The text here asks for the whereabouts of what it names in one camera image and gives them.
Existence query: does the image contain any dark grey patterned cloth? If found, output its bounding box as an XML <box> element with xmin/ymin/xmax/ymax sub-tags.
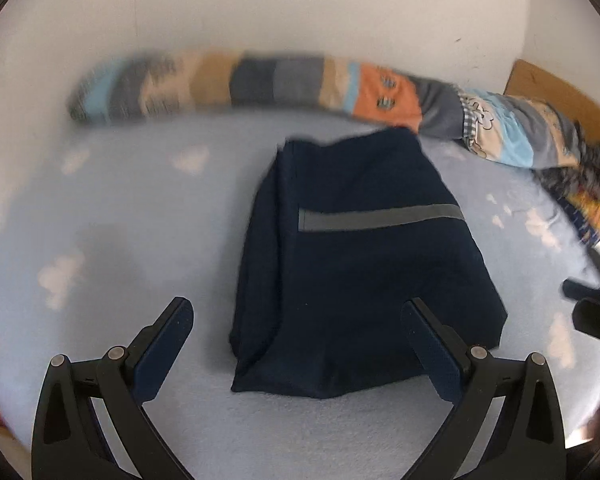
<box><xmin>532</xmin><ymin>120</ymin><xmax>600</xmax><ymax>203</ymax></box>

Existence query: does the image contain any light blue bed sheet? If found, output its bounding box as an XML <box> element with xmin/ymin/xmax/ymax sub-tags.
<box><xmin>0</xmin><ymin>110</ymin><xmax>600</xmax><ymax>480</ymax></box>

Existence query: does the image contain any wooden headboard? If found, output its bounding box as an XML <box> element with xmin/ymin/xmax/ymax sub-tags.
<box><xmin>502</xmin><ymin>58</ymin><xmax>600</xmax><ymax>147</ymax></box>

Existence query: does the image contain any navy jacket with red collar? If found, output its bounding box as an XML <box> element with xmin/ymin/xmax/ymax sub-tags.
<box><xmin>229</xmin><ymin>126</ymin><xmax>509</xmax><ymax>400</ymax></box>

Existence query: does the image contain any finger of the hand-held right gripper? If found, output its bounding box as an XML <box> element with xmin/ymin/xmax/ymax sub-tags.
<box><xmin>561</xmin><ymin>278</ymin><xmax>600</xmax><ymax>305</ymax></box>

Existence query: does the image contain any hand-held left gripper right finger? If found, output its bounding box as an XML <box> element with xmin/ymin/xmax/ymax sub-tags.
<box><xmin>400</xmin><ymin>297</ymin><xmax>566</xmax><ymax>480</ymax></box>

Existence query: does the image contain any striped patchwork blanket roll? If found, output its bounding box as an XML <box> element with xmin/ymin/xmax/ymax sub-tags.
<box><xmin>66</xmin><ymin>49</ymin><xmax>588</xmax><ymax>168</ymax></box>

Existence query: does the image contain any navy star printed cloth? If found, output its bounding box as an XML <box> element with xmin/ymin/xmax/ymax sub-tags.
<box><xmin>555</xmin><ymin>187</ymin><xmax>600</xmax><ymax>248</ymax></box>

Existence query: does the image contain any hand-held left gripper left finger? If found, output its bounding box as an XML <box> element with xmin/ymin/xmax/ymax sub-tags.
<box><xmin>31</xmin><ymin>297</ymin><xmax>196</xmax><ymax>480</ymax></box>

